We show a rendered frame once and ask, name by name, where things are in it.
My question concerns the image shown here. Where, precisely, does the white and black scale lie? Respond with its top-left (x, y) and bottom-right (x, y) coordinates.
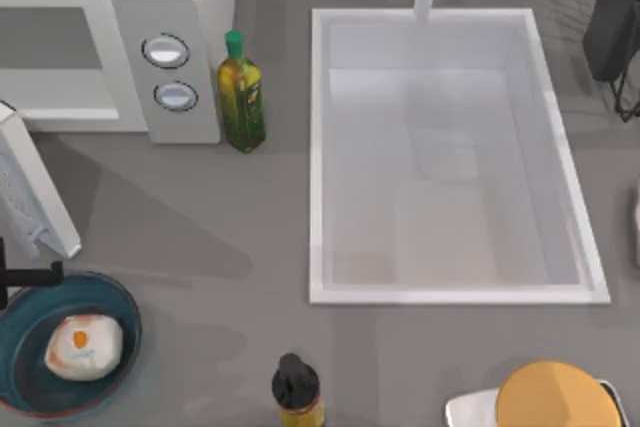
top-left (444, 379), bottom-right (630, 427)

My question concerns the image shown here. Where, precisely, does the dark blue bowl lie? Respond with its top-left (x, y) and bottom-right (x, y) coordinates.
top-left (0, 271), bottom-right (143, 420)

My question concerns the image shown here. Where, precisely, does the white sink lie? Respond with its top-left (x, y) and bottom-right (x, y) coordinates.
top-left (308, 7), bottom-right (612, 306)

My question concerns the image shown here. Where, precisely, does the orange round lid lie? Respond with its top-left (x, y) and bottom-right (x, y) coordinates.
top-left (497, 359), bottom-right (624, 427)

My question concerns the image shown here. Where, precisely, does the black wire rack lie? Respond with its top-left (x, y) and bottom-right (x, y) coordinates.
top-left (582, 0), bottom-right (640, 123)

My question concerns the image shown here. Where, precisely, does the round grey microwave knob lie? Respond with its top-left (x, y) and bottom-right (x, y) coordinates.
top-left (152, 80), bottom-right (199, 112)
top-left (141, 32), bottom-right (191, 70)

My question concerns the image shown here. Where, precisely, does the white bag with orange spot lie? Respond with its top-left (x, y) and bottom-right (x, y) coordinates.
top-left (44, 312), bottom-right (125, 382)

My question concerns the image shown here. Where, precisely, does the green capped oil bottle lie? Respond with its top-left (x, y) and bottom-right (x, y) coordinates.
top-left (216, 30), bottom-right (267, 154)

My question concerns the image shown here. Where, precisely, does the pale microwave oven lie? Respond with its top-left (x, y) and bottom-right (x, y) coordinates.
top-left (0, 0), bottom-right (236, 145)

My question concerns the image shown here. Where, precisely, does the black capped yellow bottle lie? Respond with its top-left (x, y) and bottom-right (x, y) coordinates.
top-left (271, 352), bottom-right (326, 427)

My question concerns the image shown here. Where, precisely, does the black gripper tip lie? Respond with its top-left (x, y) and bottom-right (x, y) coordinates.
top-left (0, 236), bottom-right (65, 312)

